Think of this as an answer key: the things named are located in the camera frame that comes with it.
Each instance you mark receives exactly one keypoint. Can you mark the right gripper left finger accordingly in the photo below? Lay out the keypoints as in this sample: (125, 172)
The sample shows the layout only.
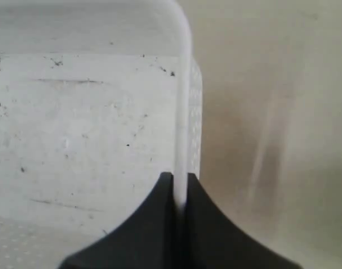
(146, 239)

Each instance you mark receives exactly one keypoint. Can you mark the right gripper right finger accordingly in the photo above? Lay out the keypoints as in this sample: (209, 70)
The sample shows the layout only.
(212, 240)

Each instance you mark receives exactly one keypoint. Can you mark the white perforated plastic basket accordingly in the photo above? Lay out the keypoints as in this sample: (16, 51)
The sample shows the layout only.
(97, 99)

